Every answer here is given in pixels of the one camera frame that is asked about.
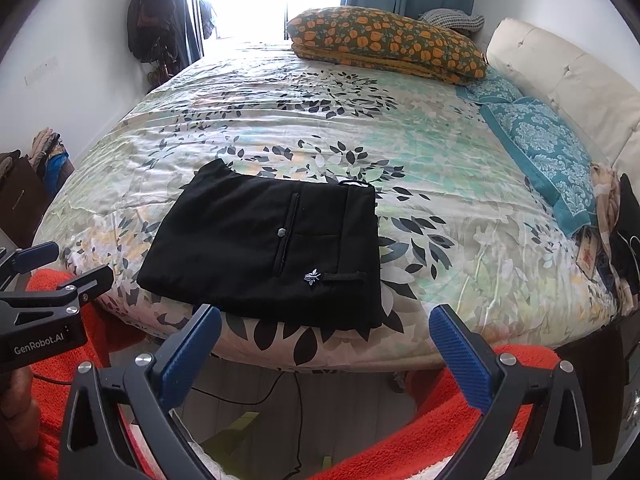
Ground light green floor object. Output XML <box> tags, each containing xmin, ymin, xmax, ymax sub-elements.
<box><xmin>202</xmin><ymin>410</ymin><xmax>261</xmax><ymax>456</ymax></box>

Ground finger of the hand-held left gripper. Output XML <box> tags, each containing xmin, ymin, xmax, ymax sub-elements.
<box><xmin>0</xmin><ymin>241</ymin><xmax>60</xmax><ymax>288</ymax></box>
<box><xmin>0</xmin><ymin>265</ymin><xmax>115</xmax><ymax>328</ymax></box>

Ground black crumpled cloth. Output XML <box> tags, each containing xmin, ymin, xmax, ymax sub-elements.
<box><xmin>607</xmin><ymin>172</ymin><xmax>640</xmax><ymax>311</ymax></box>

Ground person's left hand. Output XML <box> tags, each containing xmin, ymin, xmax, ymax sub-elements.
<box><xmin>0</xmin><ymin>366</ymin><xmax>42</xmax><ymax>461</ymax></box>

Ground orange fleece clothing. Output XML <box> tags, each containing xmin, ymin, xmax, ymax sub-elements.
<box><xmin>25</xmin><ymin>269</ymin><xmax>568</xmax><ymax>480</ymax></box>

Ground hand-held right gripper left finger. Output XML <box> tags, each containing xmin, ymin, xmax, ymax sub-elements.
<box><xmin>59</xmin><ymin>304</ymin><xmax>223</xmax><ymax>480</ymax></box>

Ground beige crumpled cloth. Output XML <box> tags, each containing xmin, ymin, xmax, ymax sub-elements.
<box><xmin>590</xmin><ymin>162</ymin><xmax>623</xmax><ymax>241</ymax></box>

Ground pumpkin print pillow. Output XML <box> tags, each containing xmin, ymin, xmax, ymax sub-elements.
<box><xmin>286</xmin><ymin>6</ymin><xmax>488</xmax><ymax>85</ymax></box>

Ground floral bed sheet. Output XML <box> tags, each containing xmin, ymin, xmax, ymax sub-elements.
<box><xmin>32</xmin><ymin>40</ymin><xmax>618</xmax><ymax>373</ymax></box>

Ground black cable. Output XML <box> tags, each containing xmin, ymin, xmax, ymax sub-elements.
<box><xmin>30</xmin><ymin>367</ymin><xmax>303</xmax><ymax>473</ymax></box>

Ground teal patterned pillow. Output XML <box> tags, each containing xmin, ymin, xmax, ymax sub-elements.
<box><xmin>457</xmin><ymin>67</ymin><xmax>523</xmax><ymax>106</ymax></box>
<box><xmin>480</xmin><ymin>96</ymin><xmax>598</xmax><ymax>236</ymax></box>

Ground pile of clothes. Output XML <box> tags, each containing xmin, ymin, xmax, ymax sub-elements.
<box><xmin>27</xmin><ymin>129</ymin><xmax>76</xmax><ymax>196</ymax></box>

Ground grey striped pillow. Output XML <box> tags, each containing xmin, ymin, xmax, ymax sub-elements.
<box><xmin>417</xmin><ymin>8</ymin><xmax>486</xmax><ymax>35</ymax></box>

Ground black pants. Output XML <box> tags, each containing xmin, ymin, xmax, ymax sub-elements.
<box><xmin>136</xmin><ymin>158</ymin><xmax>386</xmax><ymax>333</ymax></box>

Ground white padded headboard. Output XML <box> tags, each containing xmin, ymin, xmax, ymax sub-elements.
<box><xmin>486</xmin><ymin>17</ymin><xmax>640</xmax><ymax>181</ymax></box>

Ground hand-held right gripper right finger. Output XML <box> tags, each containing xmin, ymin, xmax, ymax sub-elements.
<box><xmin>429</xmin><ymin>304</ymin><xmax>596</xmax><ymax>480</ymax></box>

